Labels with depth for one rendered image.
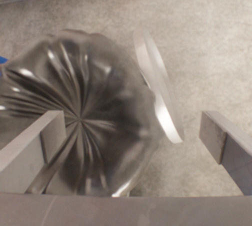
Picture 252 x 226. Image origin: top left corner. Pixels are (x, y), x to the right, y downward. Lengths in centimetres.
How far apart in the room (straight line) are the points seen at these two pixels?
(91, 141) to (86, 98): 14
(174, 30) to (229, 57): 37
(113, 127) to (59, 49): 29
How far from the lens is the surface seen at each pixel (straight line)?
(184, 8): 134
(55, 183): 55
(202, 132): 17
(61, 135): 17
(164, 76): 112
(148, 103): 45
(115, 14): 133
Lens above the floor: 111
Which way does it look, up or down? 80 degrees down
